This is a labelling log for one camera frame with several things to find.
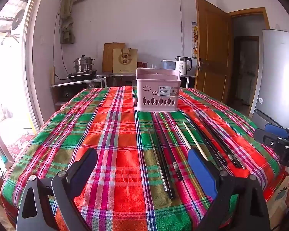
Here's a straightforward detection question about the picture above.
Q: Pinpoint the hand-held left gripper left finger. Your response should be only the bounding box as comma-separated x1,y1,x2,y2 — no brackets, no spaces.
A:
16,147,98,231

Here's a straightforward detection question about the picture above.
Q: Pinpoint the wall poster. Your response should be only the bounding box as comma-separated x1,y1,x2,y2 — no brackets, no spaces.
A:
191,21,198,59

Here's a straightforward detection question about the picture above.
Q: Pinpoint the pale blue plastic container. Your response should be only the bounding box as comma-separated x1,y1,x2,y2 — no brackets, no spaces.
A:
162,59,177,70

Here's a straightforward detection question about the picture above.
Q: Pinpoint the red floor mat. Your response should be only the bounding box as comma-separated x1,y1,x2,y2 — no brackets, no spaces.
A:
6,133,38,163

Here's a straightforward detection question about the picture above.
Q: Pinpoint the stainless steel steamer pot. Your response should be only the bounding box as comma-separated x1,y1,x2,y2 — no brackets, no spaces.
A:
73,55,95,73

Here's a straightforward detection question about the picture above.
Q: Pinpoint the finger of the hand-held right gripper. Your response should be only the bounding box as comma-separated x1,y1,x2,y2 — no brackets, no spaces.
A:
253,129,283,150
265,123,289,138

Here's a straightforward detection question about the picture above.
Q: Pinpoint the red green plaid tablecloth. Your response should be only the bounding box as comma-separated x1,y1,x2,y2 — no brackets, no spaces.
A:
0,86,286,231

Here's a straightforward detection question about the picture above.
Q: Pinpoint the wooden cutting board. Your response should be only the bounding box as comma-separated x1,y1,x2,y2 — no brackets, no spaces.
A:
102,43,126,73

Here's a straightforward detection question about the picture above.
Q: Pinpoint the olive hanging cloth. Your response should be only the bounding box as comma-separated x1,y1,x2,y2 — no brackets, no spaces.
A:
60,0,76,44

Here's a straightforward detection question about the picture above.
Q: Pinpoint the white chopstick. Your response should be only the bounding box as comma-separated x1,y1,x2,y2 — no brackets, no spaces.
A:
182,121,208,161
175,124,193,151

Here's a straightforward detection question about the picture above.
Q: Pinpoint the silver metal chopstick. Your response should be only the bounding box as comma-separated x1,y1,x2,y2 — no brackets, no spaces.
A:
148,128,170,193

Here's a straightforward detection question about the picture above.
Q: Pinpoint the white electric kettle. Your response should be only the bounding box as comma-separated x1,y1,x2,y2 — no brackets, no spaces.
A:
175,56,192,75

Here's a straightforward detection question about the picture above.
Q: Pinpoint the black induction cooker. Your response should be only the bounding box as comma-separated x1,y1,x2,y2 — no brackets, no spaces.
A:
67,70,98,79

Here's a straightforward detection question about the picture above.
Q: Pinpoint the outdoor air conditioner unit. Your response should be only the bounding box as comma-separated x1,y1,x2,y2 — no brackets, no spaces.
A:
11,9,27,30

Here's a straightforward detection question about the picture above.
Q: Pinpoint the metal counter shelf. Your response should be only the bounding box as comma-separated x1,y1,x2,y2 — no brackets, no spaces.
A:
50,73,197,110

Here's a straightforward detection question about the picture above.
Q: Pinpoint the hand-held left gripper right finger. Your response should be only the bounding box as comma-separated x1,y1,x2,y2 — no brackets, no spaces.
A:
188,147,271,231

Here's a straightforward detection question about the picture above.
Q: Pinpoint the tan paper gift bag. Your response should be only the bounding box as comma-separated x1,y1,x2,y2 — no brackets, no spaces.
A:
112,48,138,74

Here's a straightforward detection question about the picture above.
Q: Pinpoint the pink plastic utensil basket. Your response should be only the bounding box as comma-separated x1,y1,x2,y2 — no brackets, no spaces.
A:
135,68,181,113

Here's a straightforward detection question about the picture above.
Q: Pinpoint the brown wooden door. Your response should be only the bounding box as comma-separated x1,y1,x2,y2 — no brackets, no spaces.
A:
195,0,233,104

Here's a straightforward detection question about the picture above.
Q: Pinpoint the grey refrigerator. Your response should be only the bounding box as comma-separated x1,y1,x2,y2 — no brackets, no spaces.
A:
249,29,289,130

